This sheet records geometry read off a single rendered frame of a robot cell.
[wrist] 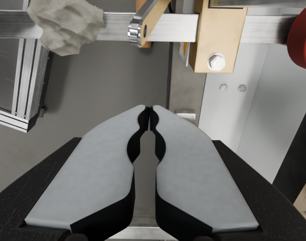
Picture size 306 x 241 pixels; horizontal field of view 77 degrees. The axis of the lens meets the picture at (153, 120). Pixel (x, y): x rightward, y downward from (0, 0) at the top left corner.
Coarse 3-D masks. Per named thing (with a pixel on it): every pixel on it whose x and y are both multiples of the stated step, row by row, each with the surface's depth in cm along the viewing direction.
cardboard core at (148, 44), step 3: (138, 0) 89; (141, 0) 88; (144, 0) 88; (138, 3) 89; (141, 3) 89; (138, 6) 90; (141, 6) 89; (138, 9) 90; (147, 42) 97; (150, 42) 98; (144, 45) 98; (147, 45) 98; (150, 45) 99
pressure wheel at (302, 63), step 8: (304, 8) 20; (304, 16) 20; (296, 24) 21; (304, 24) 20; (296, 32) 20; (304, 32) 19; (288, 40) 22; (296, 40) 20; (304, 40) 19; (288, 48) 22; (296, 48) 21; (304, 48) 20; (296, 56) 21; (304, 56) 20; (296, 64) 23; (304, 64) 21
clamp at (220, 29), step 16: (208, 0) 20; (208, 16) 21; (224, 16) 21; (240, 16) 21; (208, 32) 22; (224, 32) 22; (240, 32) 22; (192, 48) 26; (208, 48) 23; (224, 48) 23; (192, 64) 25
